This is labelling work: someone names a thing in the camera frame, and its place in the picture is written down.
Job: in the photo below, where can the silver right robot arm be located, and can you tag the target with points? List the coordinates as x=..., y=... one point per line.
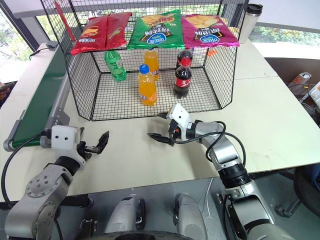
x=225, y=152

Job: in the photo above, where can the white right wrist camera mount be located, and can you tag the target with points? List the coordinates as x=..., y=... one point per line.
x=178, y=115

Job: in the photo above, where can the black office chair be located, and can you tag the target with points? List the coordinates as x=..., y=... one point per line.
x=308, y=185

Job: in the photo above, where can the magenta chip bag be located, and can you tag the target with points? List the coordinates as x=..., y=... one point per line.
x=207, y=32

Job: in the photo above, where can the red burger print snack bag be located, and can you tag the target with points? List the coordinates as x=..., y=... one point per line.
x=91, y=35

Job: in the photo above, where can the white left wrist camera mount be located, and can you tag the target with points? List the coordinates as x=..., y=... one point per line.
x=63, y=138

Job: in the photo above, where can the green soda bottle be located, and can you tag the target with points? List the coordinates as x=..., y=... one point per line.
x=115, y=66

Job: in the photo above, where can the green conveyor belt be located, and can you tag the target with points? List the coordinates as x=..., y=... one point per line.
x=42, y=92

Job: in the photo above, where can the red chip bag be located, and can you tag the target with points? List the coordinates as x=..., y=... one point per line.
x=116, y=30

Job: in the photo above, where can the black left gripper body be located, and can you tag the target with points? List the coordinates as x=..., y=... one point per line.
x=82, y=149

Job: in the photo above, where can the grey orange device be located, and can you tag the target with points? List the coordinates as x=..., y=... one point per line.
x=300, y=81

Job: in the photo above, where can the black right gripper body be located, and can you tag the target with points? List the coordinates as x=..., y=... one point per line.
x=173, y=130

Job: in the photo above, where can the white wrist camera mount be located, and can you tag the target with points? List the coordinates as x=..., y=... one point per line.
x=63, y=138
x=178, y=115

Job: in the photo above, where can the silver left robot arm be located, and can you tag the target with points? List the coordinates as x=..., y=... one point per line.
x=37, y=195

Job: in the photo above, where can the black table clamp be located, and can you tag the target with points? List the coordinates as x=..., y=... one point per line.
x=88, y=225

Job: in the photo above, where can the orange soda bottle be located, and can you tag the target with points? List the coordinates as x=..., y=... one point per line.
x=151, y=61
x=147, y=90

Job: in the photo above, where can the grey plastic box with cable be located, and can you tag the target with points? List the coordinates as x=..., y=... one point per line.
x=52, y=46

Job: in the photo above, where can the white yellow device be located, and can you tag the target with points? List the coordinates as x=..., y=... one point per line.
x=316, y=95

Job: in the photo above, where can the white tumbler black lid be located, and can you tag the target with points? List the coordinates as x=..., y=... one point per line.
x=248, y=25

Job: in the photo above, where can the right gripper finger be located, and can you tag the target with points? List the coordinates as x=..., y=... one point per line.
x=163, y=115
x=158, y=137

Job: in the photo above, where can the cola bottle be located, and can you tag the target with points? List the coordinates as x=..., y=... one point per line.
x=185, y=55
x=182, y=80

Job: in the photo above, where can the grey rounded housing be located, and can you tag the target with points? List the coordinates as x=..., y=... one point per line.
x=125, y=215
x=187, y=215

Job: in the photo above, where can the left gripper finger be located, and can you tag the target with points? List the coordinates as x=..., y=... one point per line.
x=81, y=131
x=102, y=143

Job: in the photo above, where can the red rod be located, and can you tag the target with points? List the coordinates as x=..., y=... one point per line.
x=63, y=21

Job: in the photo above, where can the small orange object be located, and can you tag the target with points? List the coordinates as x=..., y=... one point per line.
x=212, y=52

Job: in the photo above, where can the green chip bag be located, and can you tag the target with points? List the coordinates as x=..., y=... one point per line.
x=156, y=32

